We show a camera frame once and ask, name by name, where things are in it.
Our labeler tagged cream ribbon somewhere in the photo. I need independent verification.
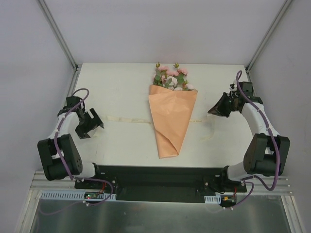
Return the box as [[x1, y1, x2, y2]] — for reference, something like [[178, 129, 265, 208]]
[[94, 115, 215, 144]]

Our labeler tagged pink fake flower stem three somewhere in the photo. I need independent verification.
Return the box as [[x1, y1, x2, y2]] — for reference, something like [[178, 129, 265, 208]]
[[181, 80, 195, 91]]

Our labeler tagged pink fake flower stem one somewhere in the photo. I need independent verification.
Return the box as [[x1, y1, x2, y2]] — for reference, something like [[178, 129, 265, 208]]
[[173, 63, 188, 84]]

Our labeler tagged kraft wrapping paper sheet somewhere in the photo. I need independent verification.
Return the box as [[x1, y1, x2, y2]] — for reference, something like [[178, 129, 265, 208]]
[[148, 85, 198, 159]]

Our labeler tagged pink fake flower stem four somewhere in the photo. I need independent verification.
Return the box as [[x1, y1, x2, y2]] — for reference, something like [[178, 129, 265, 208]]
[[164, 76, 178, 90]]

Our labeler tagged pink fake flower stem two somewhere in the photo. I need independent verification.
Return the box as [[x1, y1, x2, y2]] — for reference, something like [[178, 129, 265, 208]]
[[153, 63, 169, 86]]

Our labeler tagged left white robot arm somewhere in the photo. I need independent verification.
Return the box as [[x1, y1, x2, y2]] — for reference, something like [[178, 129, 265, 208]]
[[37, 96, 104, 189]]

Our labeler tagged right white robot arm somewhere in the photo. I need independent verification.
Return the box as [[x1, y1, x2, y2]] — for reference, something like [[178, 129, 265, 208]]
[[208, 82, 290, 192]]

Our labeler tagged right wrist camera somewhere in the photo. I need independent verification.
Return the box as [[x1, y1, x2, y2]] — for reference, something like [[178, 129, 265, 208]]
[[228, 83, 240, 99]]

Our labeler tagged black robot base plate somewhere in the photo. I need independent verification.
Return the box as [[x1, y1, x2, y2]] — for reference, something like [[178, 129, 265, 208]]
[[74, 166, 247, 203]]

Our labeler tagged left white cable duct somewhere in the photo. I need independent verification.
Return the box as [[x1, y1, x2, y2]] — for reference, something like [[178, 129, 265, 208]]
[[40, 191, 117, 202]]

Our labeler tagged white cable duct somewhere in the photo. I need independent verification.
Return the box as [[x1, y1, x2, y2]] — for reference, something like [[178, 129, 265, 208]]
[[204, 195, 221, 204], [40, 191, 117, 202]]

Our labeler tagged right white cable duct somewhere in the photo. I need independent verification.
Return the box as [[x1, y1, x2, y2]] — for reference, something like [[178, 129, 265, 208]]
[[204, 195, 221, 204]]

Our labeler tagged left aluminium frame post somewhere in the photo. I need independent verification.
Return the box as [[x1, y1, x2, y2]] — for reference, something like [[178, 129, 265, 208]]
[[36, 0, 78, 70]]

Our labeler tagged aluminium frame post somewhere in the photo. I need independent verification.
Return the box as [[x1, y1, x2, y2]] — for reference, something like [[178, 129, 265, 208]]
[[36, 0, 78, 70], [245, 0, 294, 73]]

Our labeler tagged right aluminium frame post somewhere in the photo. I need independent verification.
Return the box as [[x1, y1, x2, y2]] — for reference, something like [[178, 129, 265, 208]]
[[245, 0, 294, 73]]

